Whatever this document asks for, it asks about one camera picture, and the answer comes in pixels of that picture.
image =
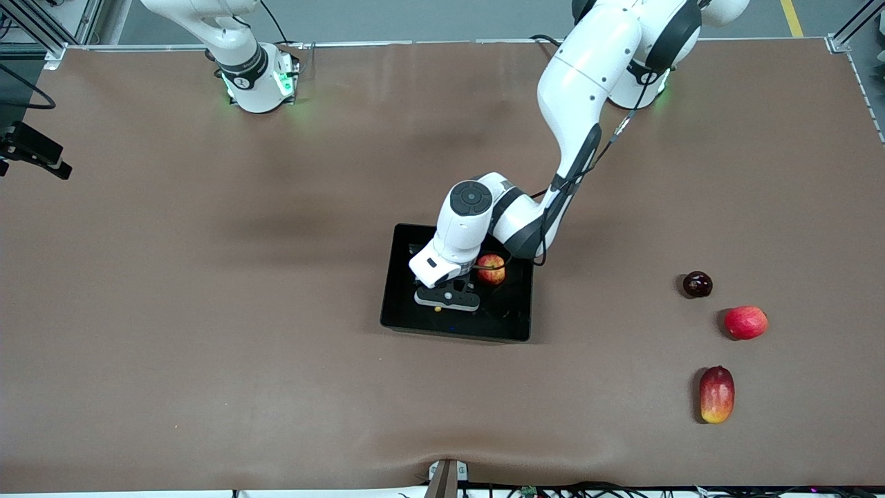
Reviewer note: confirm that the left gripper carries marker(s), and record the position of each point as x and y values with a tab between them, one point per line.
464	283

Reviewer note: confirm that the red yellow striped apple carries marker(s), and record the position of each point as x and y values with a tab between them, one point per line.
492	274

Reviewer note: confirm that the black rectangular box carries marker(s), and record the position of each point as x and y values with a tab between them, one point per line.
498	318

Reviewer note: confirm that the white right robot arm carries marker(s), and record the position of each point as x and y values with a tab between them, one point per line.
252	76

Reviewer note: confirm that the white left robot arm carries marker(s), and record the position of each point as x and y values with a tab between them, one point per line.
588	76

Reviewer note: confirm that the large table mat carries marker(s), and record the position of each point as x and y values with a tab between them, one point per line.
173	346

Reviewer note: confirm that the dark purple plum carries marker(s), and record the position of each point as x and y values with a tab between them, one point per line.
697	285

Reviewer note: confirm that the red yellow mango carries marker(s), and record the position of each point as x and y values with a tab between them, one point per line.
717	394

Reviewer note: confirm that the metal bracket with post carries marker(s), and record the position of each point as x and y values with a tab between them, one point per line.
446	481

